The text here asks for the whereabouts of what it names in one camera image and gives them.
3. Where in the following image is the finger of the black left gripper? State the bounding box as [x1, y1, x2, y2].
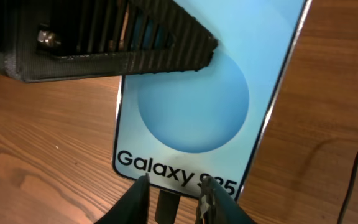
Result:
[0, 0, 218, 83]

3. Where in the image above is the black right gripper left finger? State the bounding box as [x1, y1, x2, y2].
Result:
[95, 174, 150, 224]

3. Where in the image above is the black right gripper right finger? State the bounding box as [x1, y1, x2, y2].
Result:
[195, 176, 255, 224]

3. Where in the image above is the black USB charging cable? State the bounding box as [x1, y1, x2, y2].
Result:
[154, 142, 358, 224]

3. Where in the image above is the blue Galaxy S25 smartphone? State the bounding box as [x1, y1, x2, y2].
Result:
[112, 0, 310, 200]

